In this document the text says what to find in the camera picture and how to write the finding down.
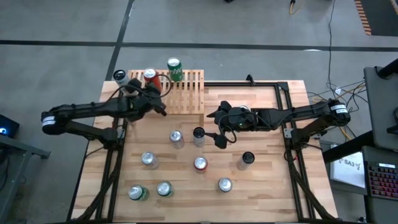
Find black mat orange striped edge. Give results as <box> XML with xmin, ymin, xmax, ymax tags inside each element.
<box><xmin>354</xmin><ymin>0</ymin><xmax>398</xmax><ymax>37</ymax></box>

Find grey metal stand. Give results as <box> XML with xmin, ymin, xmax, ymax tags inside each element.
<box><xmin>0</xmin><ymin>133</ymin><xmax>52</xmax><ymax>224</ymax></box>

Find black desk support bar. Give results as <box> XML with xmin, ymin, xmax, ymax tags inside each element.
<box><xmin>322</xmin><ymin>130</ymin><xmax>374</xmax><ymax>162</ymax></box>

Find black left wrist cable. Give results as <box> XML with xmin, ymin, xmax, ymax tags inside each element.
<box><xmin>107</xmin><ymin>73</ymin><xmax>174</xmax><ymax>102</ymax></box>

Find long thin black cable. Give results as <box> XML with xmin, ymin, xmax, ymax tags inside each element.
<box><xmin>327</xmin><ymin>0</ymin><xmax>336</xmax><ymax>91</ymax></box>

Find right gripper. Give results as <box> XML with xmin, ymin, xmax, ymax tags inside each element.
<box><xmin>205</xmin><ymin>101</ymin><xmax>259</xmax><ymax>150</ymax></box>

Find green Sprite can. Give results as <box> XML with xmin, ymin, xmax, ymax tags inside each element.
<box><xmin>167</xmin><ymin>57</ymin><xmax>184</xmax><ymax>83</ymax></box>
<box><xmin>127</xmin><ymin>184</ymin><xmax>150</xmax><ymax>202</ymax></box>
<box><xmin>155</xmin><ymin>180</ymin><xmax>175</xmax><ymax>198</ymax></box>

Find grey desk panel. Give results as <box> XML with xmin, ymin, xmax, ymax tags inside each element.
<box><xmin>363</xmin><ymin>66</ymin><xmax>398</xmax><ymax>152</ymax></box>

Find silver Diet Coke can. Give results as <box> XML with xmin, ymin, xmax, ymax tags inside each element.
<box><xmin>169</xmin><ymin>129</ymin><xmax>185</xmax><ymax>150</ymax></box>
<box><xmin>217</xmin><ymin>177</ymin><xmax>234</xmax><ymax>194</ymax></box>
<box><xmin>140</xmin><ymin>151</ymin><xmax>160</xmax><ymax>170</ymax></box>

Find wooden slatted shelf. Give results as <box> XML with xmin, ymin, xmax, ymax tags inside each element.
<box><xmin>120</xmin><ymin>69</ymin><xmax>206</xmax><ymax>127</ymax></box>

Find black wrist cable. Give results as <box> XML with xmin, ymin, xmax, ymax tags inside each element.
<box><xmin>107</xmin><ymin>73</ymin><xmax>174</xmax><ymax>102</ymax></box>
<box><xmin>217</xmin><ymin>123</ymin><xmax>239</xmax><ymax>144</ymax></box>

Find black aluminium table frame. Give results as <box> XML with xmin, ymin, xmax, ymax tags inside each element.
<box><xmin>67</xmin><ymin>73</ymin><xmax>336</xmax><ymax>223</ymax></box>

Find dark grey desk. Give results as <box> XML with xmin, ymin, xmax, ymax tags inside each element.
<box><xmin>362</xmin><ymin>146</ymin><xmax>398</xmax><ymax>224</ymax></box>

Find yellow floor cable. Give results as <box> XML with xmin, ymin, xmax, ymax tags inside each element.
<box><xmin>310</xmin><ymin>83</ymin><xmax>366</xmax><ymax>141</ymax></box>

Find tangled black floor cables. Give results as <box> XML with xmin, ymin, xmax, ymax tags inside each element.
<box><xmin>307</xmin><ymin>79</ymin><xmax>368</xmax><ymax>147</ymax></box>

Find white paper sign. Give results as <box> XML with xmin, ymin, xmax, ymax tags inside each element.
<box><xmin>329</xmin><ymin>151</ymin><xmax>367</xmax><ymax>190</ymax></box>

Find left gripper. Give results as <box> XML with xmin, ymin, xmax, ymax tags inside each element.
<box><xmin>125</xmin><ymin>78</ymin><xmax>168</xmax><ymax>122</ymax></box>

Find backlit black keyboard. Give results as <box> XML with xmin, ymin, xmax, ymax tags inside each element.
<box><xmin>366</xmin><ymin>162</ymin><xmax>398</xmax><ymax>202</ymax></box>

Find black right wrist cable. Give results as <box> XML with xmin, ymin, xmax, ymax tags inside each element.
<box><xmin>217</xmin><ymin>123</ymin><xmax>239</xmax><ymax>144</ymax></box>

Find black device with blue light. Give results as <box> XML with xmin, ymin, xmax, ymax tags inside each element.
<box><xmin>0</xmin><ymin>113</ymin><xmax>20</xmax><ymax>139</ymax></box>

